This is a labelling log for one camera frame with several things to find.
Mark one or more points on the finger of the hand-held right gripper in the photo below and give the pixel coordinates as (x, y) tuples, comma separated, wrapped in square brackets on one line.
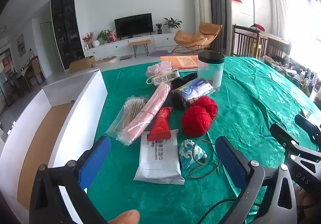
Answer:
[(307, 123), (282, 133)]

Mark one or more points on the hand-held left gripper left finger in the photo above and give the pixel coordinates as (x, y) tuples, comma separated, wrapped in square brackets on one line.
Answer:
[(95, 161)]

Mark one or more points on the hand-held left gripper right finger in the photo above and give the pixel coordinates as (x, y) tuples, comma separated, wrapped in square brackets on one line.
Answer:
[(230, 163)]

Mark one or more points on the white storage box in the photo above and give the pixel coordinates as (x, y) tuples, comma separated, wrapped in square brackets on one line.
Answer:
[(82, 118)]

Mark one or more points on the red yarn ball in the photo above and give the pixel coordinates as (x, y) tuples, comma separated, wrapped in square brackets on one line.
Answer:
[(209, 105), (194, 122)]

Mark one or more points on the bag of wooden sticks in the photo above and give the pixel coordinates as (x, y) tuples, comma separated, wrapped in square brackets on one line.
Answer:
[(128, 113)]

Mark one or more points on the white wet wipes packet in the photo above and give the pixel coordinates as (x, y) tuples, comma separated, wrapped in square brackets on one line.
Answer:
[(158, 163)]

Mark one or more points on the pink striped packet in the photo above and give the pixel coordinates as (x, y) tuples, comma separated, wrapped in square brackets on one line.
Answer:
[(148, 113)]

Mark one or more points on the red foil packet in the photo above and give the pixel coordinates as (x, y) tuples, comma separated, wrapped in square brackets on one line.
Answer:
[(160, 126)]

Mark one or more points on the black roll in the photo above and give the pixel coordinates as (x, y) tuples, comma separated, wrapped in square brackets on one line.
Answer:
[(188, 93)]

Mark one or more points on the cream paper carton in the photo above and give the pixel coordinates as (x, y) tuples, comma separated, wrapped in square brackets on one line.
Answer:
[(165, 77)]

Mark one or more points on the pink bath pouf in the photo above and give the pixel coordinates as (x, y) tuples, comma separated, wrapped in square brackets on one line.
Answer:
[(158, 67)]

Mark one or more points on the person's right hand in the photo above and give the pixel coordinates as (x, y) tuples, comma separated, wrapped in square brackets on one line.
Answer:
[(308, 200)]

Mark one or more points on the person's left hand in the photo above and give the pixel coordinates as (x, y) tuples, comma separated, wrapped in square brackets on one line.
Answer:
[(125, 217)]

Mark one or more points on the green patterned tablecloth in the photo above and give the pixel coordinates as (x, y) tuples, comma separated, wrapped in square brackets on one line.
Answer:
[(250, 103)]

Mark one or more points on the pile of assorted clutter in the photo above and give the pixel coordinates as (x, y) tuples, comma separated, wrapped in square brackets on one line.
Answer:
[(301, 76)]

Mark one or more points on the dark wooden chair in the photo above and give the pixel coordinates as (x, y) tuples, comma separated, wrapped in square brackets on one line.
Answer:
[(240, 38), (278, 44)]

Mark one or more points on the clear jar with black lid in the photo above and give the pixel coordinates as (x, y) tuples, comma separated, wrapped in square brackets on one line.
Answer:
[(210, 73)]

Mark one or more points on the cardboard box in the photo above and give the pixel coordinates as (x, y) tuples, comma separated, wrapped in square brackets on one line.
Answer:
[(81, 63)]

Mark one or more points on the round cat scratcher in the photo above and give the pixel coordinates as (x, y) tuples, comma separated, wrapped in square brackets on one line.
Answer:
[(105, 61)]

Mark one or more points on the red cloth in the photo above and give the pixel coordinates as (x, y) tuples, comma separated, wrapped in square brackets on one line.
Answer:
[(258, 27)]

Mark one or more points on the floor scale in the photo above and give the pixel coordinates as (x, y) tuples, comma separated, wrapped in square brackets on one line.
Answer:
[(125, 57)]

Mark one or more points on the dining chair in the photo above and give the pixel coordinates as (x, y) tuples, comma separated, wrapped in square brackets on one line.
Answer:
[(36, 69)]

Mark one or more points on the orange book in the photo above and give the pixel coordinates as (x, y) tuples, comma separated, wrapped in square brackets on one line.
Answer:
[(180, 61)]

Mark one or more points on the white television cabinet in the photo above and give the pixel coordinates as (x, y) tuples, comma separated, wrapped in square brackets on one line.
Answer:
[(112, 47)]

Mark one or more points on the white round vase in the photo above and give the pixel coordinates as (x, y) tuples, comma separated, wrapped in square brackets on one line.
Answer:
[(95, 43)]

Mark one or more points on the white sheer curtain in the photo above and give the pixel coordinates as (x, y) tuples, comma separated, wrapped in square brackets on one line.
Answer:
[(279, 6)]

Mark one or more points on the white door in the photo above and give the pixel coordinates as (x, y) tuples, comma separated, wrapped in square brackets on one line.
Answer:
[(49, 48)]

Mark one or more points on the red flower arrangement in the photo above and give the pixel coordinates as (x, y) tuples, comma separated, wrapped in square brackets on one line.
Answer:
[(87, 38)]

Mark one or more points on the red gift bag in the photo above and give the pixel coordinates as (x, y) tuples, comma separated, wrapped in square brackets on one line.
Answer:
[(112, 37)]

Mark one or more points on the green bushy potted plant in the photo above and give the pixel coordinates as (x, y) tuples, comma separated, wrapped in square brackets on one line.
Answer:
[(103, 36)]

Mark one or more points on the purple rug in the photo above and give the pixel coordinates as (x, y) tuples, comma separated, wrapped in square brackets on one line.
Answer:
[(160, 53)]

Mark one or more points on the wooden bench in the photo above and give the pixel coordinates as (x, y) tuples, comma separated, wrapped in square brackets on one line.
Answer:
[(139, 42)]

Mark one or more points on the black display cabinet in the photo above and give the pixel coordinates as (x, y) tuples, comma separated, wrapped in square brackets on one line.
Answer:
[(66, 31)]

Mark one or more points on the black television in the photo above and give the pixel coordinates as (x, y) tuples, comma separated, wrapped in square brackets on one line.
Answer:
[(134, 24)]

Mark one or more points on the covered standing air conditioner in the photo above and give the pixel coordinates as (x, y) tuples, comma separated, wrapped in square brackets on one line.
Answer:
[(202, 13)]

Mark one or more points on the grey curtain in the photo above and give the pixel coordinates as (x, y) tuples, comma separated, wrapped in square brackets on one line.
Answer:
[(218, 1)]

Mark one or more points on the small potted plant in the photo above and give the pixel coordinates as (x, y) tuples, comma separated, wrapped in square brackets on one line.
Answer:
[(159, 27)]

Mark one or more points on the large leafy potted plant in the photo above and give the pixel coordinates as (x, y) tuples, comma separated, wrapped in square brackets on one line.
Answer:
[(171, 23)]

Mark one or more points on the framed wall painting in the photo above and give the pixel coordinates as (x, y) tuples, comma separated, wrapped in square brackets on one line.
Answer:
[(21, 45)]

